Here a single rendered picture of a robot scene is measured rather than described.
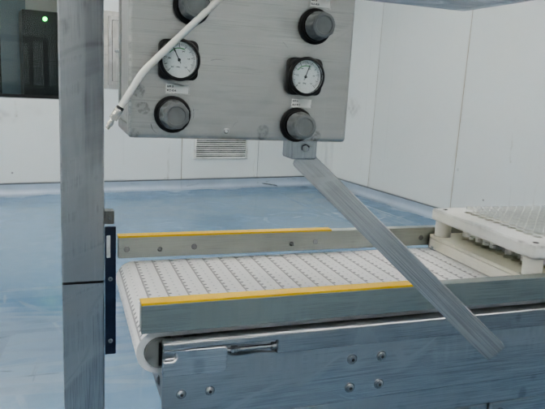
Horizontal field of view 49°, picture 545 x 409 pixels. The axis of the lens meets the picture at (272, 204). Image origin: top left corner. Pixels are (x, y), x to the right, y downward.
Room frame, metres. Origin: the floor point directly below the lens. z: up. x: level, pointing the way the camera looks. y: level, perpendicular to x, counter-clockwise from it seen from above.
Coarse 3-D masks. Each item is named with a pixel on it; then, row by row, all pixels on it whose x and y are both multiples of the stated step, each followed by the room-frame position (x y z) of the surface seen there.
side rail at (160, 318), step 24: (408, 288) 0.68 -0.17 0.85; (456, 288) 0.70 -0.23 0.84; (480, 288) 0.72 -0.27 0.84; (504, 288) 0.73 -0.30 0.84; (528, 288) 0.74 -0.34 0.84; (144, 312) 0.57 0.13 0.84; (168, 312) 0.58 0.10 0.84; (192, 312) 0.59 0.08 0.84; (216, 312) 0.60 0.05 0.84; (240, 312) 0.61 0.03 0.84; (264, 312) 0.62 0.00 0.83; (288, 312) 0.63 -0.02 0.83; (312, 312) 0.64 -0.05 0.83; (336, 312) 0.65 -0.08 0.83; (360, 312) 0.66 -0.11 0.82; (384, 312) 0.67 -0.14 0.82
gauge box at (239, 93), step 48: (144, 0) 0.54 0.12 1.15; (240, 0) 0.57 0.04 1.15; (288, 0) 0.59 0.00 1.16; (336, 0) 0.60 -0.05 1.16; (144, 48) 0.54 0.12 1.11; (240, 48) 0.57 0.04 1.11; (288, 48) 0.59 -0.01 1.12; (336, 48) 0.61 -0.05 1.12; (144, 96) 0.54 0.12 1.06; (192, 96) 0.56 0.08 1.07; (240, 96) 0.57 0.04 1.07; (288, 96) 0.59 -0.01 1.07; (336, 96) 0.61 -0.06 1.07
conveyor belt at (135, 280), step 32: (256, 256) 0.89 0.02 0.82; (288, 256) 0.90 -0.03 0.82; (320, 256) 0.91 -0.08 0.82; (352, 256) 0.92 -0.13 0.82; (128, 288) 0.74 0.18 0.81; (160, 288) 0.72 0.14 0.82; (192, 288) 0.73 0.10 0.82; (224, 288) 0.74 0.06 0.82; (256, 288) 0.75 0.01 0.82; (128, 320) 0.67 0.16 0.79; (320, 320) 0.66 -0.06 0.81
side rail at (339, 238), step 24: (120, 240) 0.83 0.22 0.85; (144, 240) 0.84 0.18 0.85; (168, 240) 0.85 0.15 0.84; (192, 240) 0.87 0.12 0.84; (216, 240) 0.88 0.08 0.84; (240, 240) 0.89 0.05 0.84; (264, 240) 0.90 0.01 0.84; (288, 240) 0.92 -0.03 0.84; (312, 240) 0.93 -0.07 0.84; (336, 240) 0.95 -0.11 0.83; (360, 240) 0.96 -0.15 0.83; (408, 240) 0.99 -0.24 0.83
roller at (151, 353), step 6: (168, 336) 0.61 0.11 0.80; (150, 342) 0.59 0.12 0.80; (156, 342) 0.59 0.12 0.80; (144, 348) 0.59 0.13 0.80; (150, 348) 0.59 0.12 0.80; (156, 348) 0.59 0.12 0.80; (144, 354) 0.59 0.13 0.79; (150, 354) 0.59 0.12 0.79; (156, 354) 0.59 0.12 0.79; (150, 360) 0.59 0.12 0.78; (156, 360) 0.59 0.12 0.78; (156, 366) 0.59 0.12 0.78
